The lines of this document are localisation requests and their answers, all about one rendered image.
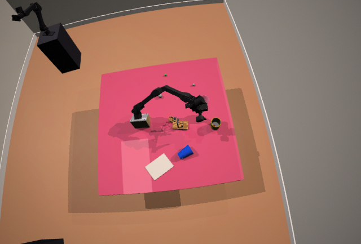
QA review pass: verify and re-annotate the dark yellow cup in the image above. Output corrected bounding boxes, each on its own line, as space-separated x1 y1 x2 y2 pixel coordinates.
210 117 221 130

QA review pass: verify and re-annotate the blue cup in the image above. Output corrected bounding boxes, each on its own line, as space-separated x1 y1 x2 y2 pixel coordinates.
177 145 194 159

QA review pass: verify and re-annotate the translucent pink cup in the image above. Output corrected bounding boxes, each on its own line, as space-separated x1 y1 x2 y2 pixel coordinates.
202 95 209 104

